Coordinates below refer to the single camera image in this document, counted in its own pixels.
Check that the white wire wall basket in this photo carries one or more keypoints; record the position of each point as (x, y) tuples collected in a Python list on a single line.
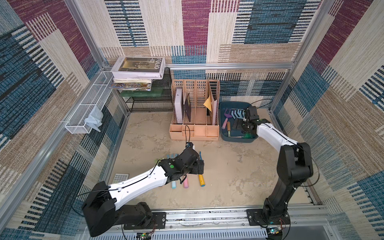
[(97, 95)]

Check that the white book in organizer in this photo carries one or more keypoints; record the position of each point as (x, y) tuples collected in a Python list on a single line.
[(178, 106)]

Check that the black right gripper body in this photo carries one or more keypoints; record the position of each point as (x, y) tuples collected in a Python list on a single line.
[(245, 123)]

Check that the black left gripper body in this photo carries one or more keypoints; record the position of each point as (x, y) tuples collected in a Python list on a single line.
[(194, 169)]

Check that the purple rake pink handle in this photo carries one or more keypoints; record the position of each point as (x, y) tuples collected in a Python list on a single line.
[(186, 183)]

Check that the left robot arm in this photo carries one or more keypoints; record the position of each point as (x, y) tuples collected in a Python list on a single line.
[(107, 205)]

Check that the green trowel wooden handle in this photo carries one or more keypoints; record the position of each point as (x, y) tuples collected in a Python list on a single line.
[(229, 129)]

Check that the dark thin book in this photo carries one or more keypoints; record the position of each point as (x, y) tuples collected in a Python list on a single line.
[(187, 107)]

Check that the stack of books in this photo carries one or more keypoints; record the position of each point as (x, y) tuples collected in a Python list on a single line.
[(136, 73)]

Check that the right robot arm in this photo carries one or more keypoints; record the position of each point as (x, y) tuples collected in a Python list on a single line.
[(294, 167)]

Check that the blue rake yellow handle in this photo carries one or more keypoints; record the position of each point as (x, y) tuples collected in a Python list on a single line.
[(201, 178)]

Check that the white crumpled cloth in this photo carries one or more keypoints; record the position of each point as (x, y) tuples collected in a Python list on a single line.
[(94, 120)]

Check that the dark teal storage box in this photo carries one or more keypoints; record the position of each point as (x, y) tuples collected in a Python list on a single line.
[(236, 135)]

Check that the pink plastic desk organizer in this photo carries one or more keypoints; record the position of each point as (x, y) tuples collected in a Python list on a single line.
[(199, 128)]

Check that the purple shovel pink handle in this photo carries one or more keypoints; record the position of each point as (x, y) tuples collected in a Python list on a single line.
[(227, 115)]

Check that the white remote keypad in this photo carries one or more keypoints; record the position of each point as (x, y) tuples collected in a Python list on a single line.
[(120, 178)]

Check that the black mesh wire shelf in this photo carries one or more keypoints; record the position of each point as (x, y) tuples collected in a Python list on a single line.
[(159, 99)]

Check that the light blue fork rake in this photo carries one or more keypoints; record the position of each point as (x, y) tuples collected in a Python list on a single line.
[(238, 113)]

